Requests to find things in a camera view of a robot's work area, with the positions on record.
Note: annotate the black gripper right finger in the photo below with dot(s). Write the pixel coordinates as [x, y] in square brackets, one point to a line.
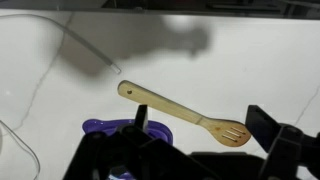
[263, 128]

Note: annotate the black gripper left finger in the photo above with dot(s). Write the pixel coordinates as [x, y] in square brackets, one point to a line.
[141, 118]

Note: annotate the purple silicone lid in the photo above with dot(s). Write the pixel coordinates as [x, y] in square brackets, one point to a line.
[155, 130]

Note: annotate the wooden slotted spoon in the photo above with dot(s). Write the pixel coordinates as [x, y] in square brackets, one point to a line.
[227, 132]

